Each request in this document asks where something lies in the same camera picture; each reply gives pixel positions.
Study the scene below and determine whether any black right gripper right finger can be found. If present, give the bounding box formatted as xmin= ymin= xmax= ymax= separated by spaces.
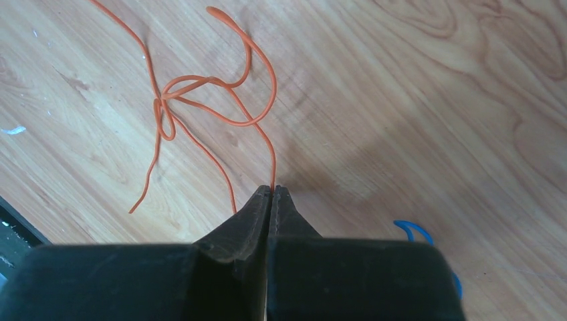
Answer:
xmin=266 ymin=186 xmax=465 ymax=320

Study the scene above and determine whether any blue wire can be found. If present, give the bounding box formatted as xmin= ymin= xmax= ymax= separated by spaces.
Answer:
xmin=393 ymin=219 xmax=464 ymax=300

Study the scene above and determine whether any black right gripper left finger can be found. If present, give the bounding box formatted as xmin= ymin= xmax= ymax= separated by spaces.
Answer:
xmin=1 ymin=186 xmax=271 ymax=320

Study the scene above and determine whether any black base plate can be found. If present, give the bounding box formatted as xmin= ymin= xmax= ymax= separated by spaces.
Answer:
xmin=1 ymin=197 xmax=51 ymax=288

